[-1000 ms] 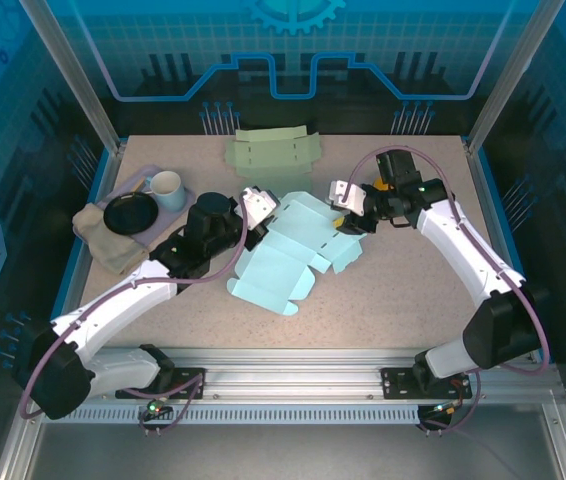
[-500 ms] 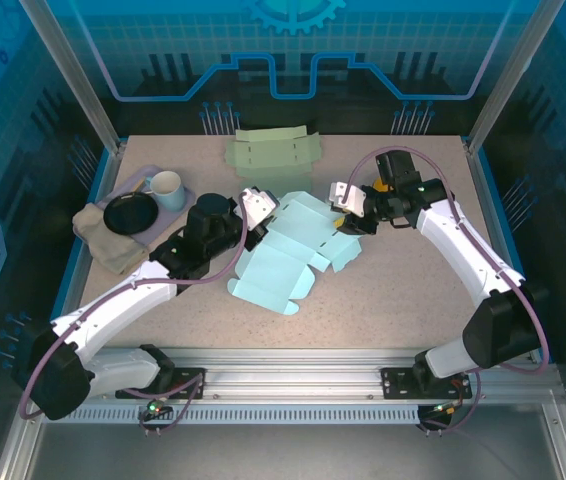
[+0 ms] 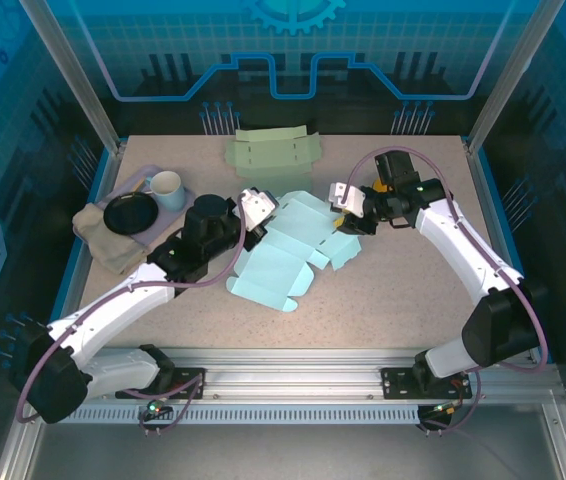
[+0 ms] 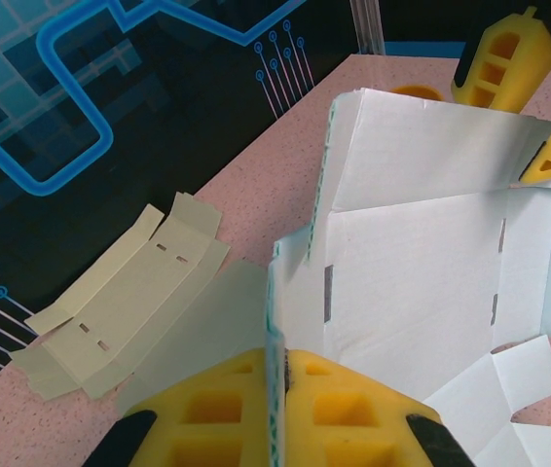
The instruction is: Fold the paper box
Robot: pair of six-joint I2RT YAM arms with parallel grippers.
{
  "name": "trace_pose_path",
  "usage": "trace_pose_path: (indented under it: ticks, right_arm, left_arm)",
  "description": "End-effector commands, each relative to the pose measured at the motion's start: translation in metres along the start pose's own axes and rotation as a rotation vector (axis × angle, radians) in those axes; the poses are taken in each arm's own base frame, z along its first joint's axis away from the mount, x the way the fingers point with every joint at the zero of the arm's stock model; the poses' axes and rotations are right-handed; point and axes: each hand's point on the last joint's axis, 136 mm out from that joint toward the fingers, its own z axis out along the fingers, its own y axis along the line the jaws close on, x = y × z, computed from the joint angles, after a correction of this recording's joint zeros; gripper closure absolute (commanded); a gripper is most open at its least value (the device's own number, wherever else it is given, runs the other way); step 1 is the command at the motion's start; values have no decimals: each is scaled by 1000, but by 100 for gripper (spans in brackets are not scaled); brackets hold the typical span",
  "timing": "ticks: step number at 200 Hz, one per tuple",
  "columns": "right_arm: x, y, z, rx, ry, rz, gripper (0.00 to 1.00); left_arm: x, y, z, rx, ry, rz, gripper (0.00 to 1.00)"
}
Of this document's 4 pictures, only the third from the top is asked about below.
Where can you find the aluminium mounting rail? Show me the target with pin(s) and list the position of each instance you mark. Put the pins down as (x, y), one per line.
(288, 370)

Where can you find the light blue cup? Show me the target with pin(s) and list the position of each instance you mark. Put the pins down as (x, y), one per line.
(170, 197)

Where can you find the small LED connector board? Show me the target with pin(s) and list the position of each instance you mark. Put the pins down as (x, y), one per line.
(155, 407)
(448, 409)

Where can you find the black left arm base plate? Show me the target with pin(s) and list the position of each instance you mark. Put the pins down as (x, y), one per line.
(188, 375)

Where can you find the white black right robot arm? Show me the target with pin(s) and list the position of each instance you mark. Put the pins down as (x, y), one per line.
(455, 237)

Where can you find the lavender plastic tray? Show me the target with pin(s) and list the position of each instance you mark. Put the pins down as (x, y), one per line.
(128, 180)

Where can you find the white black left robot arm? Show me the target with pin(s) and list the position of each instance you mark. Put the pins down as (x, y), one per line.
(113, 305)

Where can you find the blue table side panel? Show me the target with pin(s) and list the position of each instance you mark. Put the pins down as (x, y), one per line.
(75, 250)
(508, 235)

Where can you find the black round plate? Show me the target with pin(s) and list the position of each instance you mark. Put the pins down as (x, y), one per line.
(130, 215)

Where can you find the light blue paper box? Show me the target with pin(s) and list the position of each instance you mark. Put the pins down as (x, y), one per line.
(273, 270)

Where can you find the aluminium frame post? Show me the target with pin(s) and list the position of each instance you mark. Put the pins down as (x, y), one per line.
(73, 75)
(508, 75)

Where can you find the beige folded cloth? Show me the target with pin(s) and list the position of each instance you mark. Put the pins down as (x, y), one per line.
(108, 250)

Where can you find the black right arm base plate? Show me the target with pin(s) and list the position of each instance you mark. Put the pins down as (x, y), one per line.
(398, 382)

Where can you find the light green paper box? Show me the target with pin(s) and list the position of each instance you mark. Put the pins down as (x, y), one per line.
(273, 150)

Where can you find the thin yellow utensil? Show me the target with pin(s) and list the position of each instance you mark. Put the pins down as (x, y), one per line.
(137, 186)

